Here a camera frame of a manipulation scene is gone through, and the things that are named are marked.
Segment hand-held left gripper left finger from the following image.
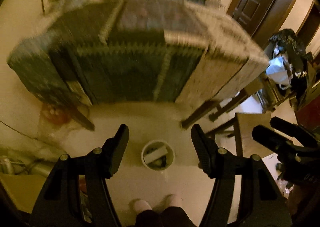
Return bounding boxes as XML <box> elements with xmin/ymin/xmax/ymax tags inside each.
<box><xmin>30</xmin><ymin>124</ymin><xmax>130</xmax><ymax>227</ymax></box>

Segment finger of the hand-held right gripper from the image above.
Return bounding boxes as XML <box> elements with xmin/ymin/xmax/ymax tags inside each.
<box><xmin>270</xmin><ymin>117</ymin><xmax>320</xmax><ymax>150</ymax></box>
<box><xmin>252</xmin><ymin>125</ymin><xmax>303</xmax><ymax>158</ymax></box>

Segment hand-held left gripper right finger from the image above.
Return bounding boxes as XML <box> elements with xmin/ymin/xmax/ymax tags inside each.
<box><xmin>191</xmin><ymin>124</ymin><xmax>293</xmax><ymax>227</ymax></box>

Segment white round trash bin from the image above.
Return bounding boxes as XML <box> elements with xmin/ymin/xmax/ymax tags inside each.
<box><xmin>141</xmin><ymin>139</ymin><xmax>175</xmax><ymax>171</ymax></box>

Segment person's right forearm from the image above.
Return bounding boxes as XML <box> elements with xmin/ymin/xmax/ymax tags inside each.
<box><xmin>286</xmin><ymin>185</ymin><xmax>320</xmax><ymax>226</ymax></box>

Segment brown wooden stool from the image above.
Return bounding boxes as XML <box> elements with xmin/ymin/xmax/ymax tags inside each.
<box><xmin>206</xmin><ymin>113</ymin><xmax>277</xmax><ymax>158</ymax></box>

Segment red box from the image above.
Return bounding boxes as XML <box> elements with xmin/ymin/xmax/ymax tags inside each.
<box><xmin>292</xmin><ymin>87</ymin><xmax>320</xmax><ymax>128</ymax></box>

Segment white cardboard box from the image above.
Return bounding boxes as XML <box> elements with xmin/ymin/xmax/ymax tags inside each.
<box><xmin>144</xmin><ymin>145</ymin><xmax>168</xmax><ymax>164</ymax></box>

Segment person's right foot white sock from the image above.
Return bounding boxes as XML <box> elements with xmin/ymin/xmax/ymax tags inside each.
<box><xmin>162</xmin><ymin>194</ymin><xmax>183</xmax><ymax>209</ymax></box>

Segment person's foot white sock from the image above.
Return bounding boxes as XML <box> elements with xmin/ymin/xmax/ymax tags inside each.
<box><xmin>162</xmin><ymin>194</ymin><xmax>183</xmax><ymax>209</ymax></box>
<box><xmin>130</xmin><ymin>199</ymin><xmax>153</xmax><ymax>214</ymax></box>

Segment person's left foot white sock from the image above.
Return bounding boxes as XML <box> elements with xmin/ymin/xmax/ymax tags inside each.
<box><xmin>130</xmin><ymin>199</ymin><xmax>153</xmax><ymax>214</ymax></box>

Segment white plastic bag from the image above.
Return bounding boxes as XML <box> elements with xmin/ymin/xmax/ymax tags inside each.
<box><xmin>265</xmin><ymin>55</ymin><xmax>292</xmax><ymax>90</ymax></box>

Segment red plastic bag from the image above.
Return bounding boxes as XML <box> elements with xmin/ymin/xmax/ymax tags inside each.
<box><xmin>40</xmin><ymin>103</ymin><xmax>73</xmax><ymax>128</ymax></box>

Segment person's dark trouser legs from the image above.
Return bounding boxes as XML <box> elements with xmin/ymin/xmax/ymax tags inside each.
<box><xmin>136</xmin><ymin>206</ymin><xmax>196</xmax><ymax>227</ymax></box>

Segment blue patterned cloth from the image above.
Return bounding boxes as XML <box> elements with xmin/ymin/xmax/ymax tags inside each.
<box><xmin>7</xmin><ymin>0</ymin><xmax>209</xmax><ymax>105</ymax></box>

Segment dark patterned clothing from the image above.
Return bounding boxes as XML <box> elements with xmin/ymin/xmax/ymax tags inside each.
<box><xmin>269</xmin><ymin>29</ymin><xmax>313</xmax><ymax>77</ymax></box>

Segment white patterned tablecloth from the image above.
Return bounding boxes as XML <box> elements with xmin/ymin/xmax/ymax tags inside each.
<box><xmin>120</xmin><ymin>0</ymin><xmax>270</xmax><ymax>107</ymax></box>

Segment beige box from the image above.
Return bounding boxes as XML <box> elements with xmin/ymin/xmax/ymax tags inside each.
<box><xmin>0</xmin><ymin>174</ymin><xmax>48</xmax><ymax>214</ymax></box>

